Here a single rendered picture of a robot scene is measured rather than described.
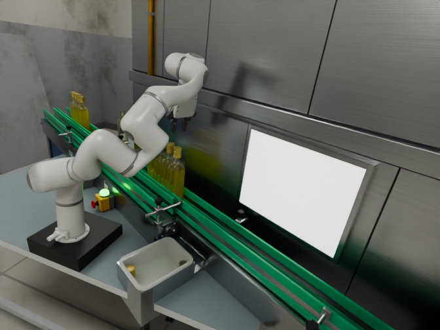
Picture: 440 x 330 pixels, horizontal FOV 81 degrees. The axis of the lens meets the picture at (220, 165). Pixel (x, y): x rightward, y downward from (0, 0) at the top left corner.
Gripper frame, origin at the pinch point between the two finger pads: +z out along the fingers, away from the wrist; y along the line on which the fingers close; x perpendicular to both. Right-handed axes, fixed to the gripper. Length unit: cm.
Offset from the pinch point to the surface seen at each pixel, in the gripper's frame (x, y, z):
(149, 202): 8.7, 13.5, 29.6
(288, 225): 55, -12, 10
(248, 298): 61, 6, 30
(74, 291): -26, 31, 137
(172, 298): 44, 23, 40
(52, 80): -335, -45, 125
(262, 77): 19.3, -14.8, -29.3
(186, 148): -4.9, -12.3, 16.6
